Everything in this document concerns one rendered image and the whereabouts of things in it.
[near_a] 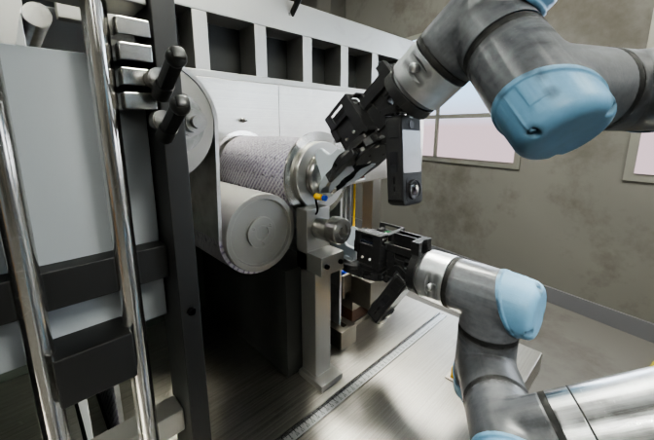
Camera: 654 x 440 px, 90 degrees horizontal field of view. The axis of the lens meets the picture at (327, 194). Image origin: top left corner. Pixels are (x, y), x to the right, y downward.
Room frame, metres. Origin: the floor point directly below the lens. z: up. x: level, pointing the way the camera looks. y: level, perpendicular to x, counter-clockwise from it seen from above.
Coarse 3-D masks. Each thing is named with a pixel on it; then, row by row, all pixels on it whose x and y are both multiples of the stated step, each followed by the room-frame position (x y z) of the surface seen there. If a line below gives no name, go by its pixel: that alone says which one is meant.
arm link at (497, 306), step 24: (456, 264) 0.42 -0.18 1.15; (480, 264) 0.42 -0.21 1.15; (456, 288) 0.40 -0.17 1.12; (480, 288) 0.38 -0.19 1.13; (504, 288) 0.37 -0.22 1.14; (528, 288) 0.36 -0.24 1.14; (480, 312) 0.37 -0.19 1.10; (504, 312) 0.36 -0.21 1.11; (528, 312) 0.34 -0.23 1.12; (480, 336) 0.37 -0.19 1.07; (504, 336) 0.36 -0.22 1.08; (528, 336) 0.34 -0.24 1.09
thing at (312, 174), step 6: (312, 162) 0.53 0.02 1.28; (312, 168) 0.52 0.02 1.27; (318, 168) 0.53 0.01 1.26; (306, 174) 0.52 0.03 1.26; (312, 174) 0.52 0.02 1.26; (318, 174) 0.53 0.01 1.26; (306, 180) 0.52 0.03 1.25; (312, 180) 0.52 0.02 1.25; (318, 180) 0.53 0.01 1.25; (312, 186) 0.52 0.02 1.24; (318, 186) 0.53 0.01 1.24; (312, 192) 0.52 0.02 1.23; (318, 192) 0.53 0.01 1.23
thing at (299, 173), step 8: (312, 144) 0.53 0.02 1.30; (320, 144) 0.55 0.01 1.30; (328, 144) 0.56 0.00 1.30; (304, 152) 0.52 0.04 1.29; (312, 152) 0.53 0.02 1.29; (328, 152) 0.56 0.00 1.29; (304, 160) 0.52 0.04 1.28; (296, 168) 0.51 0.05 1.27; (304, 168) 0.52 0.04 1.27; (296, 176) 0.51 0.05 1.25; (304, 176) 0.52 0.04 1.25; (296, 184) 0.51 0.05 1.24; (304, 184) 0.52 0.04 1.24; (296, 192) 0.52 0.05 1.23; (304, 192) 0.52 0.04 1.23; (336, 192) 0.57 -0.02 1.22; (304, 200) 0.52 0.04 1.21; (312, 200) 0.53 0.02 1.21; (328, 200) 0.56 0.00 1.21; (336, 200) 0.57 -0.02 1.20
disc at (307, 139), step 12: (312, 132) 0.55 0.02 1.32; (324, 132) 0.56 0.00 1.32; (300, 144) 0.53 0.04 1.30; (336, 144) 0.58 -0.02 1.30; (288, 156) 0.51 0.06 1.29; (288, 168) 0.51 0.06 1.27; (288, 180) 0.51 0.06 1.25; (288, 192) 0.51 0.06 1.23; (300, 204) 0.53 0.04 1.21; (336, 204) 0.58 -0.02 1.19
